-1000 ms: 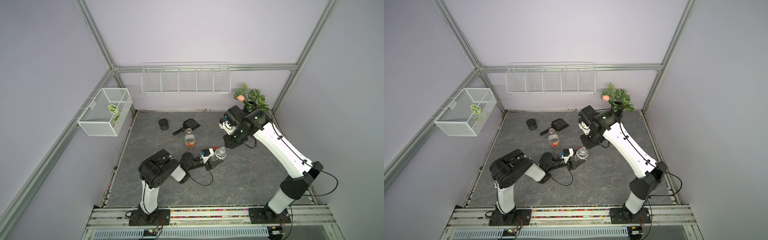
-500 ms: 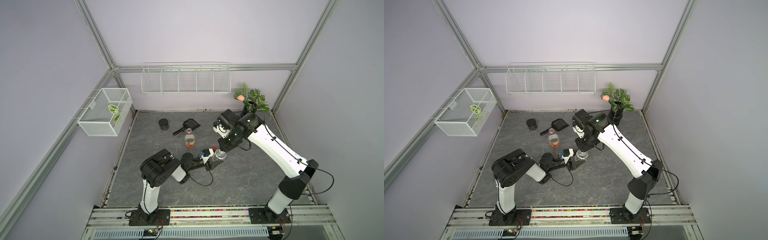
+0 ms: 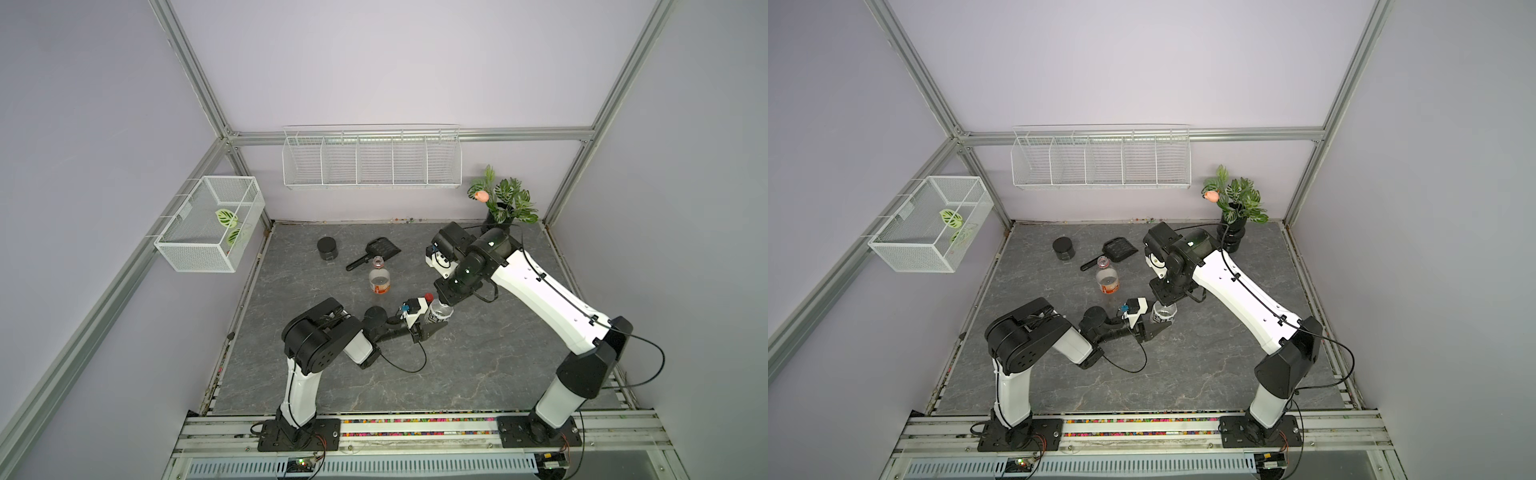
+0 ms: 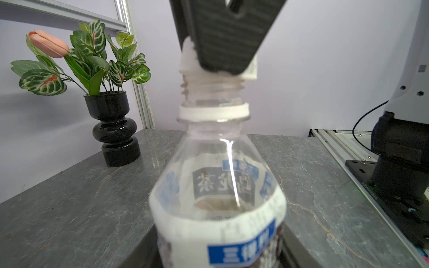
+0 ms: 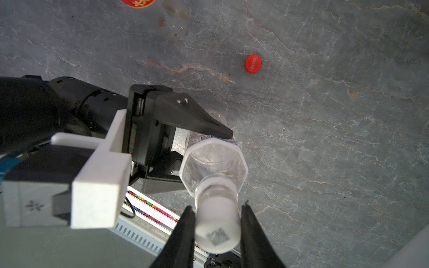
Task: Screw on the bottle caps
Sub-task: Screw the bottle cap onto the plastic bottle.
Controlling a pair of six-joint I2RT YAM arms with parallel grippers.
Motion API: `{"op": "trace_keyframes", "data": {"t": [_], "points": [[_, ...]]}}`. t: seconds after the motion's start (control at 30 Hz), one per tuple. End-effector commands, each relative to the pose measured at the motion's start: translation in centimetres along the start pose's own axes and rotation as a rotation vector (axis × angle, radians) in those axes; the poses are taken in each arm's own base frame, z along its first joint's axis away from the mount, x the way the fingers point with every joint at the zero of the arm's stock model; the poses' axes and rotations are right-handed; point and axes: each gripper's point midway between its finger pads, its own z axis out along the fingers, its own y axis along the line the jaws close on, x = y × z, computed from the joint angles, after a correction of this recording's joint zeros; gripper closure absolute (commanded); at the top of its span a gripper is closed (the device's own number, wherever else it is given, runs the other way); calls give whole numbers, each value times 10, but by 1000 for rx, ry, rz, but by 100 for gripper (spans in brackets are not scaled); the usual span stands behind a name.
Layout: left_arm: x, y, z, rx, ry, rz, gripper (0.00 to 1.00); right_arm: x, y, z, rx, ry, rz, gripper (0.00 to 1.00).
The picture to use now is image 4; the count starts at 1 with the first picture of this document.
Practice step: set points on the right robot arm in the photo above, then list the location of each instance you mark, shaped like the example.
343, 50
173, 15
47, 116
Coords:
400, 137

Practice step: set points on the artificial green plant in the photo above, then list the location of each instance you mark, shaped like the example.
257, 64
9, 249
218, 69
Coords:
94, 60

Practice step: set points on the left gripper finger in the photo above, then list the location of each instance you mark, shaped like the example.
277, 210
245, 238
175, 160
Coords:
223, 36

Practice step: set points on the white bottle cap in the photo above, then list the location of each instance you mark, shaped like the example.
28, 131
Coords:
191, 67

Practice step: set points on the aluminium front rail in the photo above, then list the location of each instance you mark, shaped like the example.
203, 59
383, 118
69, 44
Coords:
343, 146

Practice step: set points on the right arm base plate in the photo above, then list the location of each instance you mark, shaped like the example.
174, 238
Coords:
411, 217

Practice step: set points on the clear bottle white label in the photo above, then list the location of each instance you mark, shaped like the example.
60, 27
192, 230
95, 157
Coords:
217, 204

